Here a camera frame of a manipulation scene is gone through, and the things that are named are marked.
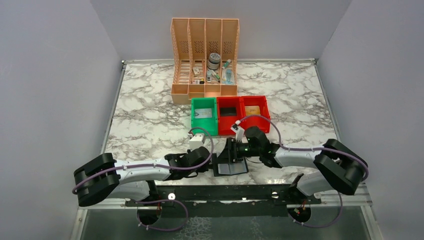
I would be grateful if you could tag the small white bottle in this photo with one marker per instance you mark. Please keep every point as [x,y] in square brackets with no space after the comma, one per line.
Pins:
[209,76]

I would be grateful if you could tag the red plastic bin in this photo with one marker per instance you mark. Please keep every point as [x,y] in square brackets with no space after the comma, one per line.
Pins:
[224,123]
[256,120]

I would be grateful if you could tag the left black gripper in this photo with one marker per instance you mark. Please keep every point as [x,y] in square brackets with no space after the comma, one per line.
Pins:
[207,160]

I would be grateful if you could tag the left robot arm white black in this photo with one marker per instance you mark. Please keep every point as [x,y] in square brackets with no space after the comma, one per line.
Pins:
[106,178]

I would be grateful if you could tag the black card holder wallet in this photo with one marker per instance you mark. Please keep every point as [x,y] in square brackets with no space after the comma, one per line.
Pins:
[231,169]

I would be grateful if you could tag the green capped tube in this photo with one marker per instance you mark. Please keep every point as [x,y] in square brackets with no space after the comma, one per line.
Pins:
[226,64]

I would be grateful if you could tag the peach desk file organizer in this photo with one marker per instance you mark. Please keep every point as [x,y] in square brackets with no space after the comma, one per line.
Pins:
[193,39]

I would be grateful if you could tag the green plastic bin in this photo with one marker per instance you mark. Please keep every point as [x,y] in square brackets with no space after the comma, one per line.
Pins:
[209,124]

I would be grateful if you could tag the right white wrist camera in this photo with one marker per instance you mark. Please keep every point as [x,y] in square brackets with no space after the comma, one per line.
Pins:
[238,130]

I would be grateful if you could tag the green marker pen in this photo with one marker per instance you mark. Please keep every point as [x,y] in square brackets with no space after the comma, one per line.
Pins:
[216,76]

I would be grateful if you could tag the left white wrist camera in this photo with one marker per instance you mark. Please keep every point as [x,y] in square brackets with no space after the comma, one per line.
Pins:
[196,140]

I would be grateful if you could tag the small white box in organizer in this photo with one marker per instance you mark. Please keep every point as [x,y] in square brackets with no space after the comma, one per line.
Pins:
[196,71]

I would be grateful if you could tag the silver card in green bin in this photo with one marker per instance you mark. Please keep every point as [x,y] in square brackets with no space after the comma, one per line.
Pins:
[203,113]

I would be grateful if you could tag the black card in red bin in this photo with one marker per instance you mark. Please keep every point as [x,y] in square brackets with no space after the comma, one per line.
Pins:
[228,111]

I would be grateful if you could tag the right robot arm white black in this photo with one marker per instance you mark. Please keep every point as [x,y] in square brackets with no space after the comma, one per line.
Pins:
[337,167]

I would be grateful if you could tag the round grey tin jar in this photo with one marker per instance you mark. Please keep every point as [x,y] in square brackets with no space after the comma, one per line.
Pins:
[214,61]

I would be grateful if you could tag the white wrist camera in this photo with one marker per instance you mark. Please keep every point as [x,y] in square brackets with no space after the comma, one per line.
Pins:
[196,140]
[238,130]

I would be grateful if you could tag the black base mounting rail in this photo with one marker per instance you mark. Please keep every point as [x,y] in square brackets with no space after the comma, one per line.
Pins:
[279,193]

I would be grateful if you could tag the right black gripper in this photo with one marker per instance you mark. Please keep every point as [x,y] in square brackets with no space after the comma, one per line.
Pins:
[234,151]

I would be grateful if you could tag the gold card in red bin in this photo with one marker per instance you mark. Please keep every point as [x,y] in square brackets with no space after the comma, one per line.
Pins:
[252,110]

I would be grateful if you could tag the blue packaged item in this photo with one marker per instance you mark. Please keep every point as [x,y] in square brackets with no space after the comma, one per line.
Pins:
[227,77]

